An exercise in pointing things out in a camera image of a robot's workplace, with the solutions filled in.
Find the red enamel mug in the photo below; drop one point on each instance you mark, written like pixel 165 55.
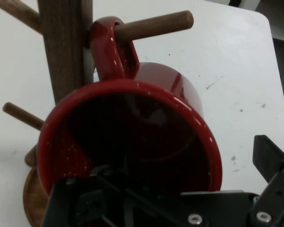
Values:
pixel 156 78

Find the brown wooden mug tree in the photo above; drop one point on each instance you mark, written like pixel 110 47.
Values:
pixel 61 47

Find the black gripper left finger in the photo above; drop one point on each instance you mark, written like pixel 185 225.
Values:
pixel 85 203

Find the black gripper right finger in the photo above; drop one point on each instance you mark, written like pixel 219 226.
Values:
pixel 274 184

